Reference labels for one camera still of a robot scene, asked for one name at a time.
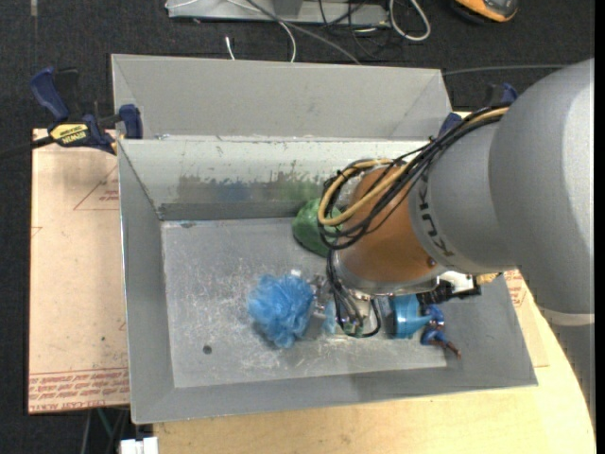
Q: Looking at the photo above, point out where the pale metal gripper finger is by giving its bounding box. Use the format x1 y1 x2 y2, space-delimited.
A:
308 274 333 305
303 302 329 341

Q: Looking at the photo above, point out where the blue mesh bath sponge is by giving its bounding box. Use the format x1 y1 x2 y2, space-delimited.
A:
246 269 317 350

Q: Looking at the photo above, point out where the green soft lump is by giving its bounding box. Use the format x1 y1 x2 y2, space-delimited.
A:
290 197 347 259

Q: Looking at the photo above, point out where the blue and red toy figure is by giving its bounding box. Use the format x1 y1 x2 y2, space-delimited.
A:
420 304 462 360

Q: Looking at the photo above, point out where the grey metal bin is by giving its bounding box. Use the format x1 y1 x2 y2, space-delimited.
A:
111 53 539 426

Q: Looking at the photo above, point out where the brown cardboard board, red print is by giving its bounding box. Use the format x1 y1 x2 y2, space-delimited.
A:
27 128 552 415

